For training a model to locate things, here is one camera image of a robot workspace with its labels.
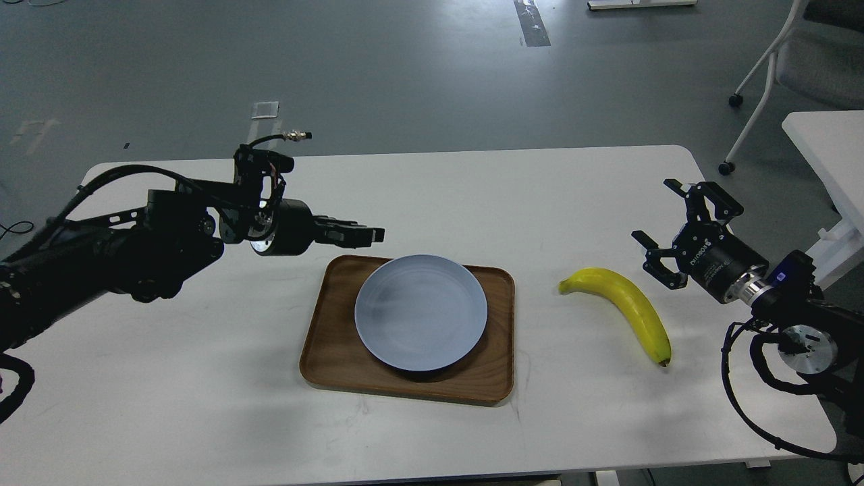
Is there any light blue plate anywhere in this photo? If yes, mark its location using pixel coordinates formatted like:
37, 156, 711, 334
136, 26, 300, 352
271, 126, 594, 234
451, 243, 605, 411
354, 254, 489, 372

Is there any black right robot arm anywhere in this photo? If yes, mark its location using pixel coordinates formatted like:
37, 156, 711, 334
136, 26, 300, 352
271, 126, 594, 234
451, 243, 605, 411
632, 179, 862, 437

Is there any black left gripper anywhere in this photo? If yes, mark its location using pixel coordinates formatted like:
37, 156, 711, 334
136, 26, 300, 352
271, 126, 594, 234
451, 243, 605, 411
250, 199, 385, 257

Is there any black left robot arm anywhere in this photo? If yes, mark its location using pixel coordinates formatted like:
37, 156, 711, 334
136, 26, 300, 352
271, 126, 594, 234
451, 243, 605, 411
1, 130, 385, 421

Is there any white side table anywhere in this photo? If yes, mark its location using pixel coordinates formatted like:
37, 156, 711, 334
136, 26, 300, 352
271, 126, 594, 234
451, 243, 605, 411
782, 110, 863, 289

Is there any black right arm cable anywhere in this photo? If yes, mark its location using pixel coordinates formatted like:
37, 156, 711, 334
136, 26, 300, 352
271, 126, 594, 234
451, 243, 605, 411
720, 321, 864, 464

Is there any yellow banana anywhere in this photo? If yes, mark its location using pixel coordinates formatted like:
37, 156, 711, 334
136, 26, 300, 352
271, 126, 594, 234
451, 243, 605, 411
558, 267, 673, 367

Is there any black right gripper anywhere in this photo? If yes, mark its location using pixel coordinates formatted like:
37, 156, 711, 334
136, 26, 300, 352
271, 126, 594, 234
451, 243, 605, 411
632, 179, 769, 304

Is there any brown wooden tray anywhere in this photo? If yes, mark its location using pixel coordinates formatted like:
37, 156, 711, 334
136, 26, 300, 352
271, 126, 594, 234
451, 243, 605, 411
299, 255, 516, 406

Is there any white office chair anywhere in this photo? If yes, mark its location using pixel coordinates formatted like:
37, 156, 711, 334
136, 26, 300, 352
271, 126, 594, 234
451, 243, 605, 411
717, 1, 863, 176

